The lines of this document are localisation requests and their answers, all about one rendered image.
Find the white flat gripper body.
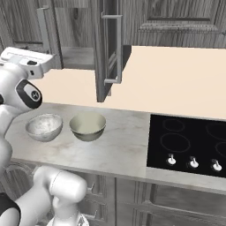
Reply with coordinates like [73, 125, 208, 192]
[0, 46, 57, 73]

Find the grey wood panelled cabinet door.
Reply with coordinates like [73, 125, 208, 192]
[123, 0, 226, 49]
[0, 0, 41, 50]

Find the grey wood base cabinet door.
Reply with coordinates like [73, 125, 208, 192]
[115, 177, 226, 226]

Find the grey marbled bowl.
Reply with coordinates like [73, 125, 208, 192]
[25, 113, 64, 143]

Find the beige green bowl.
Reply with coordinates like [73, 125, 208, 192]
[69, 111, 108, 142]

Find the grey wood arched base door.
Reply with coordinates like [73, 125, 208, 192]
[0, 160, 41, 202]

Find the grey wood drawer front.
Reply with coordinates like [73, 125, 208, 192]
[79, 172, 117, 204]
[79, 200, 117, 226]

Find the white hob knob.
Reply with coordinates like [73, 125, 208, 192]
[211, 159, 223, 173]
[188, 155, 200, 170]
[166, 153, 177, 166]

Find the black hob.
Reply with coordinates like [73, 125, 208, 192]
[146, 113, 226, 178]

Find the grey metal door handle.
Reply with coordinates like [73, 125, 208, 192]
[35, 6, 52, 55]
[101, 11, 124, 85]

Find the grey wood wall cabinet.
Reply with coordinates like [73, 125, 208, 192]
[54, 0, 98, 71]

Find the grey metal drawer handle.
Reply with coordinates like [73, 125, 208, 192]
[87, 207, 100, 221]
[87, 182, 97, 195]

